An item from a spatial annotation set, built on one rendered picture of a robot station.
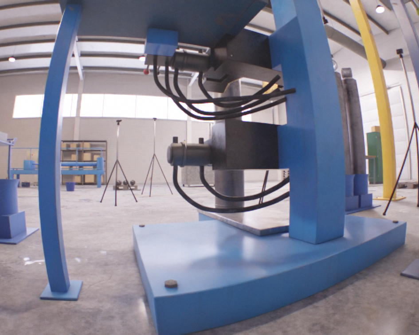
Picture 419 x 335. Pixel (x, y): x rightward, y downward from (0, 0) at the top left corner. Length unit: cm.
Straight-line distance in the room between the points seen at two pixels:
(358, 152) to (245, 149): 195
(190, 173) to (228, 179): 752
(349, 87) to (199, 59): 206
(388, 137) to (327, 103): 268
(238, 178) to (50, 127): 123
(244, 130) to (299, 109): 24
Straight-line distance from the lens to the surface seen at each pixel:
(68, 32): 91
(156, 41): 104
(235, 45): 110
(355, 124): 278
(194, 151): 103
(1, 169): 1619
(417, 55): 105
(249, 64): 109
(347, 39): 1041
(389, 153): 358
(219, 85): 139
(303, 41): 102
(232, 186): 159
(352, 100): 285
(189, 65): 117
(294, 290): 72
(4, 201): 164
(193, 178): 910
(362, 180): 272
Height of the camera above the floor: 38
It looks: 2 degrees up
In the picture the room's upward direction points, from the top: 1 degrees counter-clockwise
